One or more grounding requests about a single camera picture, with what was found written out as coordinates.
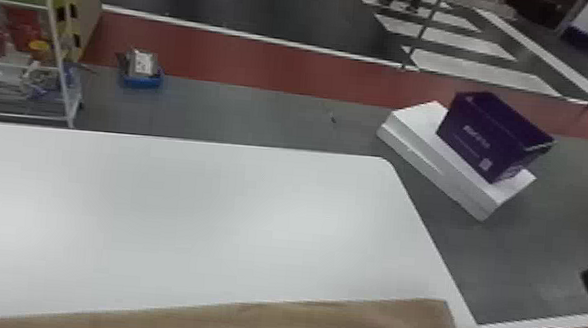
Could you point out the blue basket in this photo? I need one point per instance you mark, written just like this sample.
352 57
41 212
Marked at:
142 80

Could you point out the purple crate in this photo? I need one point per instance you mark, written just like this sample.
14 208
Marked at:
491 135

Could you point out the beige towel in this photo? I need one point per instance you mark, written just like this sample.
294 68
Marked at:
313 327

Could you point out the white slab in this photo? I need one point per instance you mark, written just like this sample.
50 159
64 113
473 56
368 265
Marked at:
427 144

